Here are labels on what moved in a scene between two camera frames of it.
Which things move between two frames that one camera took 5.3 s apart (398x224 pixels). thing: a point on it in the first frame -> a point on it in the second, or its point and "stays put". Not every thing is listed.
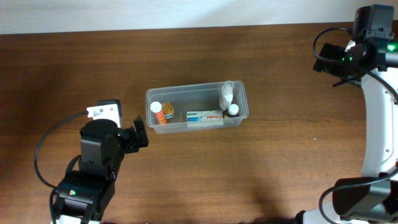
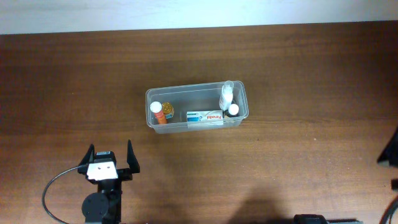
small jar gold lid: [168, 109] stays put
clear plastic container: [197, 107] stays put
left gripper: [134, 139] -> [125, 171]
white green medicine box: [205, 119] stays put
